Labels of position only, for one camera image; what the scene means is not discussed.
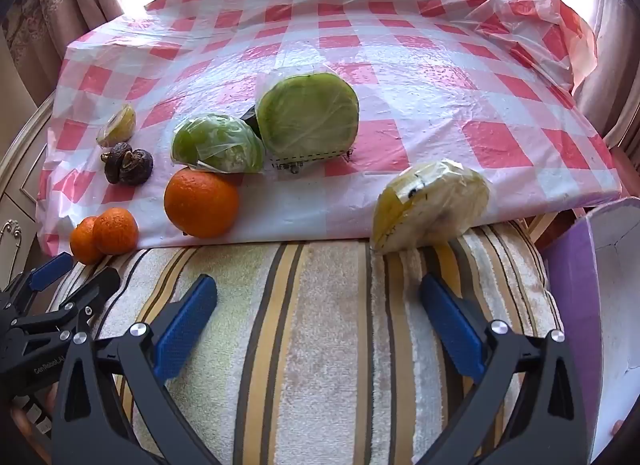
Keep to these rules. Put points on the dark wrinkled fruit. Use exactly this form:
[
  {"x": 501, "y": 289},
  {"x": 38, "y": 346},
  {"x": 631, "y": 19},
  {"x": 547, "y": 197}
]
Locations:
[
  {"x": 116, "y": 162},
  {"x": 140, "y": 167}
]

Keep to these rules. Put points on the red white checked plastic tablecloth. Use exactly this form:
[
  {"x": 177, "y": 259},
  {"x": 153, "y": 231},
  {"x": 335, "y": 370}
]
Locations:
[{"x": 400, "y": 70}]

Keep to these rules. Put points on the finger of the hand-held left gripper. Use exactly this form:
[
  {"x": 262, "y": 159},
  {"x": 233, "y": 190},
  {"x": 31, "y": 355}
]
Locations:
[
  {"x": 97, "y": 292},
  {"x": 50, "y": 272}
]

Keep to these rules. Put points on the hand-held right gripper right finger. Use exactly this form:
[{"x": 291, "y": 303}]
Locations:
[{"x": 450, "y": 325}]

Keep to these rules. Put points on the plain brown curtain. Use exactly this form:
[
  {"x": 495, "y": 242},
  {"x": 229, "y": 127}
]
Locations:
[{"x": 615, "y": 45}]

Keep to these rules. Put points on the small green fruit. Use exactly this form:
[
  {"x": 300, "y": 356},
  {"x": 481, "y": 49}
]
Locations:
[{"x": 217, "y": 142}]

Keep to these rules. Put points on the large yellow fruit half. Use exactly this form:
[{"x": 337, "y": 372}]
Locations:
[{"x": 430, "y": 205}]

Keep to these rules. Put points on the white carved wooden furniture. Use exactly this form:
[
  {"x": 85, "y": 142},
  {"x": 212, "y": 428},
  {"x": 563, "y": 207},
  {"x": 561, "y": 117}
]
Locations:
[{"x": 20, "y": 195}]

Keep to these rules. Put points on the large green fruit half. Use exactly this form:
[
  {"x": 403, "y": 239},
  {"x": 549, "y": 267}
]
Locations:
[{"x": 307, "y": 117}]

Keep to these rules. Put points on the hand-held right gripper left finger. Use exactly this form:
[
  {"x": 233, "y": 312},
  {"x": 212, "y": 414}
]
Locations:
[{"x": 185, "y": 325}]

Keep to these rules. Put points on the purple cardboard box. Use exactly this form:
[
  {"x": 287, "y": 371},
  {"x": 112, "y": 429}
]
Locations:
[{"x": 570, "y": 295}]

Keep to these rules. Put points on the small yellow fruit half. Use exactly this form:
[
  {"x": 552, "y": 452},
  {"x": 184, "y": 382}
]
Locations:
[{"x": 117, "y": 126}]

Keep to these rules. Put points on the patterned beige curtain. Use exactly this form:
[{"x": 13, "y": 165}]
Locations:
[{"x": 60, "y": 5}]

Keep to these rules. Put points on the large orange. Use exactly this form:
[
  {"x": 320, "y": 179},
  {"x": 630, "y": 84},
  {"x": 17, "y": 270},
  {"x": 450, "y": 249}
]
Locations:
[{"x": 201, "y": 202}]

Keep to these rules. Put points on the striped beige towel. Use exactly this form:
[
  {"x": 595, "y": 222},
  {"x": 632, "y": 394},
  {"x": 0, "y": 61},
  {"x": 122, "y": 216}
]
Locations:
[{"x": 325, "y": 345}]

